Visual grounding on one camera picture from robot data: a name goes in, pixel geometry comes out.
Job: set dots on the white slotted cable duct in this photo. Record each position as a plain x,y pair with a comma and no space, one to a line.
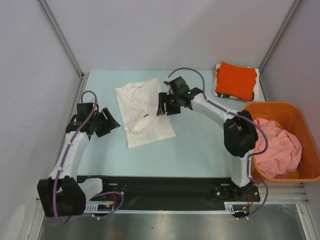
228,208

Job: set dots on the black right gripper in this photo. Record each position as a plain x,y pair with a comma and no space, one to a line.
163,98

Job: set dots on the white t-shirt red graphic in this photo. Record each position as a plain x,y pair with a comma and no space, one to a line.
138,105

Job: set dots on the corner frame post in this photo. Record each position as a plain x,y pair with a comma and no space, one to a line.
293,9
53,23

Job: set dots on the left corner frame post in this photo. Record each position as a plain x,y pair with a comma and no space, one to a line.
53,23

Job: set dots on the aluminium frame rail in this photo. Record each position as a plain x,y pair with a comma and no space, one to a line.
55,99

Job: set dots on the right corner frame post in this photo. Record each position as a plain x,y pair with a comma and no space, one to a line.
293,9

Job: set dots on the pink t-shirt in bin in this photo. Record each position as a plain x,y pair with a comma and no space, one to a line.
283,154

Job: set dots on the orange plastic bin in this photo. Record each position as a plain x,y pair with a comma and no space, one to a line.
290,118

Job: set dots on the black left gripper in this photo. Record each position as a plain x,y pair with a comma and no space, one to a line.
110,124

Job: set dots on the folded white t-shirt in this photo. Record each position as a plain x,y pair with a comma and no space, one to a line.
255,97

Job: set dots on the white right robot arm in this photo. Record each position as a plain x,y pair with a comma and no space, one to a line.
239,132

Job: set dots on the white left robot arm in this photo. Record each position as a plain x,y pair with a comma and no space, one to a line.
60,194

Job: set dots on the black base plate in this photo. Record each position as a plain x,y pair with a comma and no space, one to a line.
177,193

